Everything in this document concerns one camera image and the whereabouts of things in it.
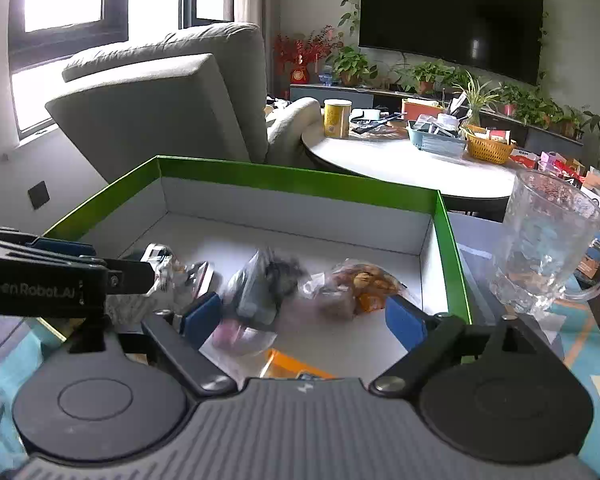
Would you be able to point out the yellow canister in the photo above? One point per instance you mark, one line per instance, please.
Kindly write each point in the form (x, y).
(337, 120)

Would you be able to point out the row of potted plants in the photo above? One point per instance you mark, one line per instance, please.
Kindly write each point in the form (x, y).
(425, 75)

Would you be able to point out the clear packet of brown snacks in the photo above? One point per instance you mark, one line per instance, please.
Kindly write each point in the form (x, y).
(352, 285)

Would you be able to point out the red flower arrangement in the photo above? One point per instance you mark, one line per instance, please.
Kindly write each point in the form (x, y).
(302, 52)

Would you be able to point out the grey television cabinet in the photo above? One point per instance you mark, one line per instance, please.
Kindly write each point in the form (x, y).
(380, 102)

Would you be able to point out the green cardboard box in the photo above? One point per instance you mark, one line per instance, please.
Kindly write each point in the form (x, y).
(290, 210)

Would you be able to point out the blue patterned tablecloth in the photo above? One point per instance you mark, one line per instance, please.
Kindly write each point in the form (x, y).
(595, 410)

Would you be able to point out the black wall socket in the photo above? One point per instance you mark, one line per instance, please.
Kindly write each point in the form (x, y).
(38, 195)

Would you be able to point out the orange box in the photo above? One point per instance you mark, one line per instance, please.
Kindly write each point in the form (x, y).
(420, 109)

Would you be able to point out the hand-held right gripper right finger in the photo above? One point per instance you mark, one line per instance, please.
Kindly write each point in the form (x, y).
(406, 321)

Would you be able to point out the cream plush cushion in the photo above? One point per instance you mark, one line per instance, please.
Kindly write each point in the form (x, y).
(292, 130)

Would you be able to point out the black wall television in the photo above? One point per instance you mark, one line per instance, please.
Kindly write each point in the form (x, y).
(450, 15)

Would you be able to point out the grey armchair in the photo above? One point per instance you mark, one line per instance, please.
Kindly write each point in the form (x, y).
(155, 110)

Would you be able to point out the silver foil snack packet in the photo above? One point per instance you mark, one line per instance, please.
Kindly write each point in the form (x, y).
(172, 272)

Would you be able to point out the clear glass mug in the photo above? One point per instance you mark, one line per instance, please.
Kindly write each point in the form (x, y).
(540, 250)

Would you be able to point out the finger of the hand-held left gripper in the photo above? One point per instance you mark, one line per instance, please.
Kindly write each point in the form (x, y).
(62, 248)
(130, 276)

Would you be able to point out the spider plant in vase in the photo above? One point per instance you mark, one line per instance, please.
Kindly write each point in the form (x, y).
(475, 102)

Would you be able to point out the black utensils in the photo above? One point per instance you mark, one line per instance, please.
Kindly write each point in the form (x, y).
(375, 122)

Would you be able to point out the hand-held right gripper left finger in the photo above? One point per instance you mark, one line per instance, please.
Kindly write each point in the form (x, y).
(204, 314)

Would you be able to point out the blue plastic basket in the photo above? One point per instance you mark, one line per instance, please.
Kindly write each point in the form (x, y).
(435, 141)

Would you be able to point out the orange snack packet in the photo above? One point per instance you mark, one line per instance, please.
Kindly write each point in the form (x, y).
(292, 364)

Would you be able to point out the purple snack packet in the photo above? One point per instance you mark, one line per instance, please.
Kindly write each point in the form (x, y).
(240, 337)

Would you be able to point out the dark grey snack packet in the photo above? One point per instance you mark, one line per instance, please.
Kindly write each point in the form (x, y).
(262, 285)

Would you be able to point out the yellow wicker basket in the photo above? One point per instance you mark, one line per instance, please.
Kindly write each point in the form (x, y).
(489, 149)

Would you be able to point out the round white table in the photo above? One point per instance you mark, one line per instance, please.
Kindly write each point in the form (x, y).
(405, 165)

